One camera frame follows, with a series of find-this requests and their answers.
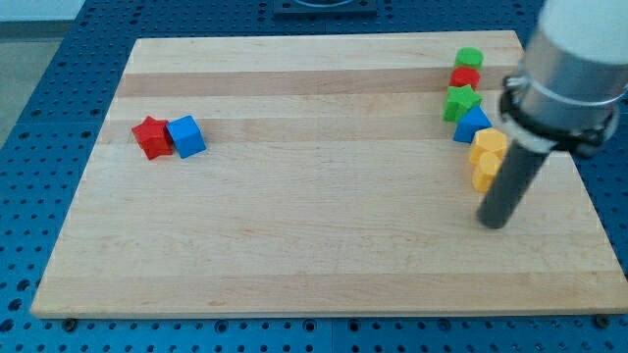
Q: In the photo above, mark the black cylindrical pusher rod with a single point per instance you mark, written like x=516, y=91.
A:
x=514, y=177

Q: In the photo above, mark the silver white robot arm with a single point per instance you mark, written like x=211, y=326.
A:
x=563, y=95

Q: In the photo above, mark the wooden board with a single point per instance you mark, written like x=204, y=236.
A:
x=330, y=187

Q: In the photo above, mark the blue cube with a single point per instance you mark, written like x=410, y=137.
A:
x=187, y=136

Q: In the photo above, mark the yellow cylinder block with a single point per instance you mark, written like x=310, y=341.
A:
x=485, y=171

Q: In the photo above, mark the yellow hexagon block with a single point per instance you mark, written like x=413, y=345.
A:
x=487, y=140

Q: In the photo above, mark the blue pentagon block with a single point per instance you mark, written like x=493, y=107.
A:
x=473, y=121

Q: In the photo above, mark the green star block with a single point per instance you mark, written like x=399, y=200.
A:
x=459, y=101

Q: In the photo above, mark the red cylinder block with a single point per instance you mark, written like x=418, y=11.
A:
x=462, y=76

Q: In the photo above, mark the green cylinder block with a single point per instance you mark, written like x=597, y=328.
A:
x=469, y=57

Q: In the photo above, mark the red star block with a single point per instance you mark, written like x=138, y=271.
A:
x=153, y=138

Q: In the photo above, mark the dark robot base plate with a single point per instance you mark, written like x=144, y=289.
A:
x=292, y=8

